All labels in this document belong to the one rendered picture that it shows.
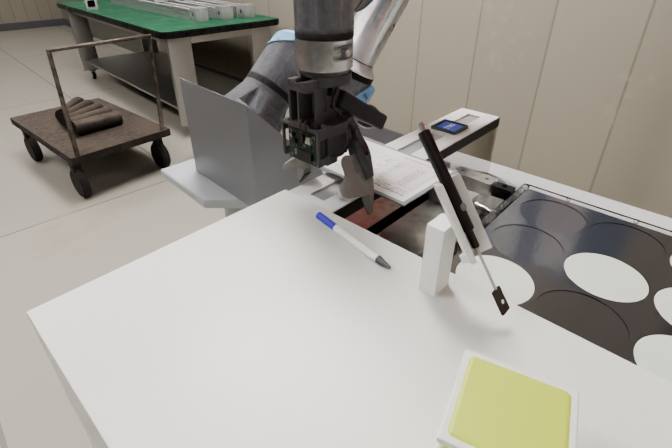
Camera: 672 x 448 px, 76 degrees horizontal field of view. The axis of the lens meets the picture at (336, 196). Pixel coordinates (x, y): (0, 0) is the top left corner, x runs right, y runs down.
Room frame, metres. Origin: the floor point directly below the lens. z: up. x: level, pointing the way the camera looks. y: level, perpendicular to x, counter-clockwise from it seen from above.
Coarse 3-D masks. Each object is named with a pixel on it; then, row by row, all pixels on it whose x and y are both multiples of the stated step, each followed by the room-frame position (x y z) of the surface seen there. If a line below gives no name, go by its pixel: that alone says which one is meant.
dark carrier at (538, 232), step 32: (512, 224) 0.57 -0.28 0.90; (544, 224) 0.57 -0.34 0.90; (576, 224) 0.57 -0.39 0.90; (608, 224) 0.57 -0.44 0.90; (512, 256) 0.49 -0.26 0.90; (544, 256) 0.49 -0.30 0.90; (640, 256) 0.49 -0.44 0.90; (544, 288) 0.42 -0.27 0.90; (576, 288) 0.42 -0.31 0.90; (576, 320) 0.37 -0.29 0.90; (608, 320) 0.37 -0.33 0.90; (640, 320) 0.37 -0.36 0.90
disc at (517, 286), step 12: (468, 264) 0.47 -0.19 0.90; (480, 264) 0.47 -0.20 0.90; (492, 264) 0.47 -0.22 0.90; (504, 264) 0.47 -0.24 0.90; (516, 264) 0.47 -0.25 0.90; (468, 276) 0.45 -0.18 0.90; (480, 276) 0.45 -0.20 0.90; (492, 276) 0.45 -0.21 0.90; (504, 276) 0.45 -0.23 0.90; (516, 276) 0.45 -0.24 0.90; (528, 276) 0.45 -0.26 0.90; (492, 288) 0.42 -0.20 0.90; (504, 288) 0.42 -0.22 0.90; (516, 288) 0.42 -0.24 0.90; (528, 288) 0.42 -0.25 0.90; (516, 300) 0.40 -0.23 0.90
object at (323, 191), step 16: (464, 112) 0.94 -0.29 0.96; (480, 112) 0.94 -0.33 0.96; (400, 144) 0.76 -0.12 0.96; (416, 144) 0.76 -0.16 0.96; (448, 144) 0.76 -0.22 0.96; (320, 176) 0.62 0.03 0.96; (336, 176) 0.62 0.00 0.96; (304, 192) 0.57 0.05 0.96; (320, 192) 0.58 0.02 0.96; (336, 192) 0.58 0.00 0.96; (336, 208) 0.52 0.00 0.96
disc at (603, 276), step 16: (576, 256) 0.49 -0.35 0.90; (592, 256) 0.49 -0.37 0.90; (608, 256) 0.49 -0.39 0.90; (576, 272) 0.45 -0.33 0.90; (592, 272) 0.45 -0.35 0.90; (608, 272) 0.45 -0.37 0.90; (624, 272) 0.45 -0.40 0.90; (592, 288) 0.42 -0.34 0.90; (608, 288) 0.42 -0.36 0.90; (624, 288) 0.42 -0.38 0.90; (640, 288) 0.42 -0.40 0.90
